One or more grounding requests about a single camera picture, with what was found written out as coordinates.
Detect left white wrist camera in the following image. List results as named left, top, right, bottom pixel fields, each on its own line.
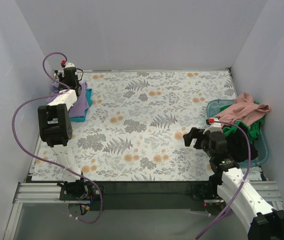
left=60, top=60, right=76, bottom=69

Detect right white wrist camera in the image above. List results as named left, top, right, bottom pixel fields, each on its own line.
left=204, top=117, right=222, bottom=134

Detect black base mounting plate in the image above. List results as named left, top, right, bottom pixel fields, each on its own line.
left=57, top=180, right=222, bottom=211

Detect floral table mat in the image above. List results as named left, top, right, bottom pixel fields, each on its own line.
left=31, top=70, right=264, bottom=182

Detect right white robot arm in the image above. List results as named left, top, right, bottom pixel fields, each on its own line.
left=183, top=127, right=284, bottom=240

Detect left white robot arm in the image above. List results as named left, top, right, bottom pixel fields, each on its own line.
left=37, top=62, right=82, bottom=182

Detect teal plastic basket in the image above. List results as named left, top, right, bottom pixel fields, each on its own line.
left=206, top=99, right=270, bottom=167

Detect black t shirt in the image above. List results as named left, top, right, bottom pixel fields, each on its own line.
left=226, top=122, right=258, bottom=163

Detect pink t shirt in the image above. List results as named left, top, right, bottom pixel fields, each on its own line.
left=214, top=92, right=271, bottom=126

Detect folded teal t shirt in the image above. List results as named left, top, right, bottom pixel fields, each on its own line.
left=70, top=88, right=93, bottom=123

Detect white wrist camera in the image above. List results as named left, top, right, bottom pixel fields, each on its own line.
left=204, top=117, right=222, bottom=134
left=60, top=60, right=76, bottom=69

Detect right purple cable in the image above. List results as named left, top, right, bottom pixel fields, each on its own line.
left=195, top=120, right=252, bottom=240

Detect purple t shirt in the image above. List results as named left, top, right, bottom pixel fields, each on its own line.
left=47, top=83, right=88, bottom=118

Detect green t shirt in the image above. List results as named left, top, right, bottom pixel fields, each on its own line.
left=221, top=101, right=265, bottom=142

